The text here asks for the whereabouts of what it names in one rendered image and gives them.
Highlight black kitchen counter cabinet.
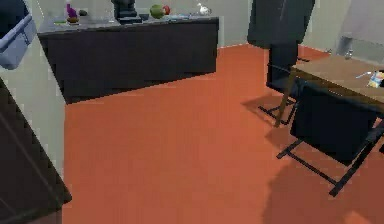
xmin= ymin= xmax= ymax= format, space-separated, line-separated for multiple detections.
xmin=36 ymin=15 xmax=221 ymax=105

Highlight green round fruit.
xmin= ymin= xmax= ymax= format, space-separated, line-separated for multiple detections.
xmin=149 ymin=4 xmax=165 ymax=20

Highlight black coffee machine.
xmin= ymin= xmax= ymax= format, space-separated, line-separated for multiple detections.
xmin=110 ymin=0 xmax=144 ymax=25

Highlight brown wooden table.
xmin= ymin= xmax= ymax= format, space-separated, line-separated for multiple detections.
xmin=274 ymin=54 xmax=384 ymax=128

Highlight purple vase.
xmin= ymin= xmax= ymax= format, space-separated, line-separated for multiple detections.
xmin=65 ymin=2 xmax=80 ymax=25

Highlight silver spoon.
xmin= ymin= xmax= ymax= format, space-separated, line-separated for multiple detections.
xmin=354 ymin=70 xmax=373 ymax=80

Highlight dark cabinet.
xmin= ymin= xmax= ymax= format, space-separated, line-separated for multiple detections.
xmin=0 ymin=78 xmax=73 ymax=224

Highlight colourful box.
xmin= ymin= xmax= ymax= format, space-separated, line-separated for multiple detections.
xmin=367 ymin=70 xmax=384 ymax=89

